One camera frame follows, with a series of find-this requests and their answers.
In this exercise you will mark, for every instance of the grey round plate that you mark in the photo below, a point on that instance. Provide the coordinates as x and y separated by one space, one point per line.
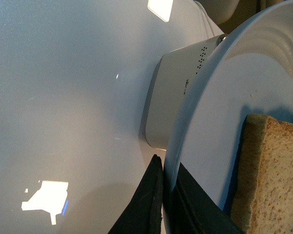
250 72

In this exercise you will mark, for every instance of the white chrome toaster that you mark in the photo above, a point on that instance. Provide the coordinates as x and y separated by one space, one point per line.
171 79

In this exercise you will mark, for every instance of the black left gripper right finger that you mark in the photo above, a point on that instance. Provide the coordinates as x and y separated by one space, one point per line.
189 210

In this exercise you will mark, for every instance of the slice of brown bread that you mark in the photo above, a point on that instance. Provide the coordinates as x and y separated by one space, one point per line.
263 202

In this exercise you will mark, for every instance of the beige chair right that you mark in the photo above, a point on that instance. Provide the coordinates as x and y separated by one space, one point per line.
219 10

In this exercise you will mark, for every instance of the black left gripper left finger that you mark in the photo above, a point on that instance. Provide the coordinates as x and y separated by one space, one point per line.
143 214

